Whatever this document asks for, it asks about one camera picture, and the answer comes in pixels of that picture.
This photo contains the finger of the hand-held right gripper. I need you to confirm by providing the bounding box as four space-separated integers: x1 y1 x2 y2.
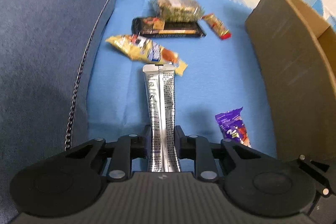
298 154 336 198

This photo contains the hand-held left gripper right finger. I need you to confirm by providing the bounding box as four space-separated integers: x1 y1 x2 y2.
174 125 263 182

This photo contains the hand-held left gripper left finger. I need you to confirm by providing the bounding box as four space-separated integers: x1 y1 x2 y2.
66 124 152 182

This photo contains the silver stick snack packet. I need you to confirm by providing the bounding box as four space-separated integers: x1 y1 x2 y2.
142 63 182 173

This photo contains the purple snack packet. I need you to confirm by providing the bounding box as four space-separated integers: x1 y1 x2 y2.
215 107 252 148

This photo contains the yellow snack packet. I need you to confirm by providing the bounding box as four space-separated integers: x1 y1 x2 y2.
105 34 189 77

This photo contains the brown cardboard box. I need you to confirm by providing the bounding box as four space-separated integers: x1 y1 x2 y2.
245 0 336 163

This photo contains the black snack packet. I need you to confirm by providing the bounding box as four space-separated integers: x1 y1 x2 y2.
131 17 207 38

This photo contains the small orange snack packet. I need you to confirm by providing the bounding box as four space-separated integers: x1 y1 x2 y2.
201 13 232 41

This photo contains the clear bag of mixed nuts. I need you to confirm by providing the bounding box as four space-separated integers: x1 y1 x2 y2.
149 0 204 23

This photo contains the blue fan-print sheet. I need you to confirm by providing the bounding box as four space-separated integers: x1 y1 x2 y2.
87 0 336 159

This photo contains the blue fabric sofa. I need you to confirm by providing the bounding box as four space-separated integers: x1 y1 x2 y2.
0 0 129 214

